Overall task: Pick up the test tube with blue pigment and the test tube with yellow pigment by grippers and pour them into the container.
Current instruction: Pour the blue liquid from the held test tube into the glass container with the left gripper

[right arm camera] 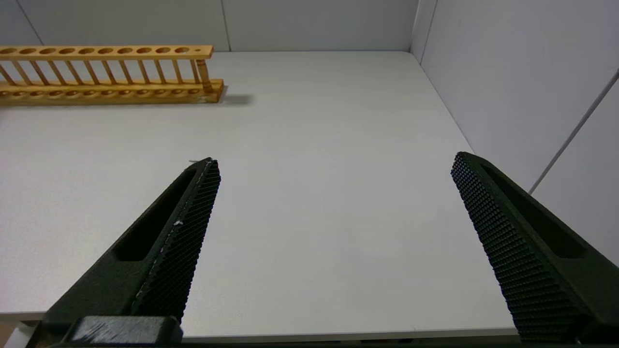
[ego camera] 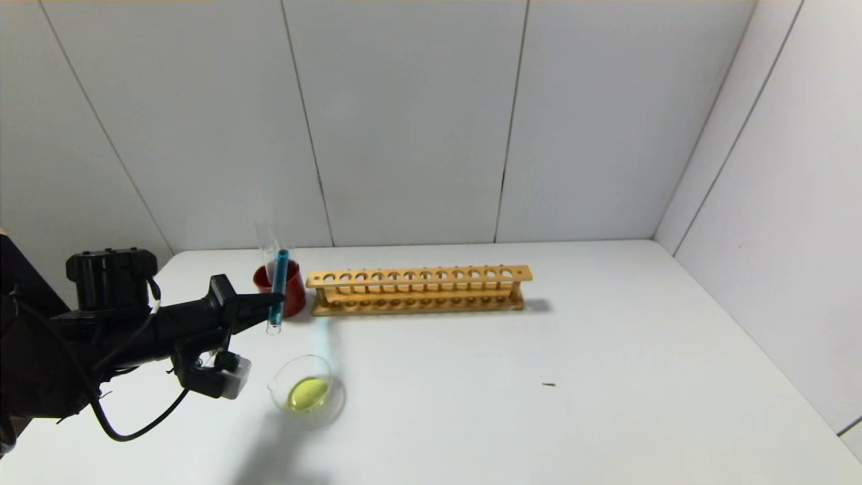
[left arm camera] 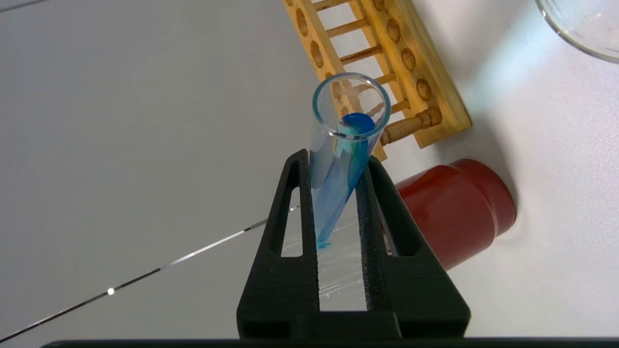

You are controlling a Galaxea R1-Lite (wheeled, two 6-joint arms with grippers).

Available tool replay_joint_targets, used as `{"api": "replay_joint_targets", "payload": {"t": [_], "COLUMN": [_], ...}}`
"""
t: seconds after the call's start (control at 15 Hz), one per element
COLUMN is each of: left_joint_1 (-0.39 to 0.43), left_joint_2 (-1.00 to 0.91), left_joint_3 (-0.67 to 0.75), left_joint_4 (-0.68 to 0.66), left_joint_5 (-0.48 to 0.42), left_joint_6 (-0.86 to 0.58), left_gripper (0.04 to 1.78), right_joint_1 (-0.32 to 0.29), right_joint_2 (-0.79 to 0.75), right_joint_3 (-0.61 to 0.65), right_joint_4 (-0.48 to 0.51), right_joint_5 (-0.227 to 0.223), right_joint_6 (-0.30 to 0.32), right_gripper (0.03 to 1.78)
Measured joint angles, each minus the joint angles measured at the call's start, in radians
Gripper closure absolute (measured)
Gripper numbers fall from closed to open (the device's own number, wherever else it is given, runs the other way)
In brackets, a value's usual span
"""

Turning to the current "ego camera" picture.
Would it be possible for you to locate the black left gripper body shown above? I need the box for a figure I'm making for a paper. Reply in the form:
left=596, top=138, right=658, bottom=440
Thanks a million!
left=153, top=273, right=240, bottom=360

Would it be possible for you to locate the test tube with blue pigment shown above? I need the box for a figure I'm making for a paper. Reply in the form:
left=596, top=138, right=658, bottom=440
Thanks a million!
left=267, top=249, right=291, bottom=335

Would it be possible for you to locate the wooden test tube rack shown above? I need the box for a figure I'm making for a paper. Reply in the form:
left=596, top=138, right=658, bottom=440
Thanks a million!
left=305, top=264, right=533, bottom=317

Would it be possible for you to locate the dark red plastic cup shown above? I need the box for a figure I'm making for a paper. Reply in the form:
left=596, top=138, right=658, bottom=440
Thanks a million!
left=253, top=259, right=307, bottom=319

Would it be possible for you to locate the clear glass dish with spout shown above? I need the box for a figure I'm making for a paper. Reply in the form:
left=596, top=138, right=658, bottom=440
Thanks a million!
left=267, top=355, right=346, bottom=430

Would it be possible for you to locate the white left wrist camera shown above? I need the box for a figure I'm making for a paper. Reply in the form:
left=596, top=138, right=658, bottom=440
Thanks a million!
left=214, top=350, right=252, bottom=399

